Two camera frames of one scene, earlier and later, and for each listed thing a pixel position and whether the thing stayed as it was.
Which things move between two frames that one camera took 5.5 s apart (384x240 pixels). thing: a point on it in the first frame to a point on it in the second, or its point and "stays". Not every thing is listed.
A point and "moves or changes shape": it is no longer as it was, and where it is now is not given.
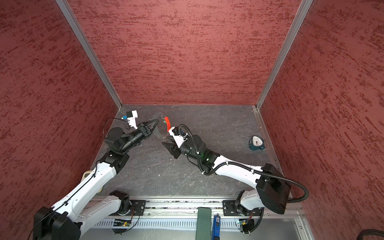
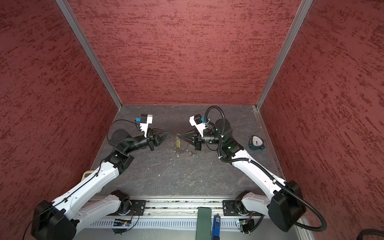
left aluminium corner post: [89, 49] stays
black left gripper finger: [152, 123] to [161, 133]
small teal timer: [256, 143] stays
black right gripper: [173, 149] to [193, 139]
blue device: [216, 231] stays
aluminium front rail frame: [174, 218] stays
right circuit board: [246, 225] stays
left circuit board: [121, 222] stays
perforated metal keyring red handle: [163, 127] moves or changes shape
